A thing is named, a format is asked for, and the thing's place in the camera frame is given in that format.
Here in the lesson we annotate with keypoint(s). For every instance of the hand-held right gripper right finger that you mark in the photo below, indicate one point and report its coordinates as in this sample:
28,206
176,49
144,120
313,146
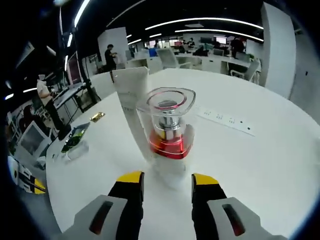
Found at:
205,207

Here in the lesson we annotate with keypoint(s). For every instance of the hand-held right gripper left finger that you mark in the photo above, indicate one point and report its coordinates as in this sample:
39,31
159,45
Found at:
127,205

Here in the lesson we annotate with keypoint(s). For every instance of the green and black packet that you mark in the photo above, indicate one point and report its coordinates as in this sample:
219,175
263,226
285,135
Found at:
76,136

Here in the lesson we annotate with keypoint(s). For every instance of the red collar skincare bottle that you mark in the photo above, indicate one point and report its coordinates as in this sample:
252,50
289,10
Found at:
170,145

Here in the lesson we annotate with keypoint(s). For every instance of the small gold packet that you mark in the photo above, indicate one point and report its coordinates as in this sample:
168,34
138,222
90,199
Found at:
97,117

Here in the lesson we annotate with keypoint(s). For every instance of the white skincare tube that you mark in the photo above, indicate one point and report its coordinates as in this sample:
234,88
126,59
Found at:
132,85

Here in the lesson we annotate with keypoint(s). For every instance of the blue storage bin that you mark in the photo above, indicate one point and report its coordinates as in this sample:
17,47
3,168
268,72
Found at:
153,53

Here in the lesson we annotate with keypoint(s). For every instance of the white power strip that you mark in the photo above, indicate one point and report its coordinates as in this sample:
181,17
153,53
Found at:
225,120

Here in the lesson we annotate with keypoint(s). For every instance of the standing desk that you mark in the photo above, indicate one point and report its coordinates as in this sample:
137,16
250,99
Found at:
72,93

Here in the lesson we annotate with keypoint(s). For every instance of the large computer monitor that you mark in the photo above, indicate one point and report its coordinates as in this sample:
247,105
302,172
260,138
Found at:
74,67

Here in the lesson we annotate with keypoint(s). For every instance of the white mesh office chair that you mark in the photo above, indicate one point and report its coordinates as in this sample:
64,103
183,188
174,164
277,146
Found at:
167,58

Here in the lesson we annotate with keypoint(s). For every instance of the small background monitor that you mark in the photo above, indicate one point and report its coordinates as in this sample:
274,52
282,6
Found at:
220,39

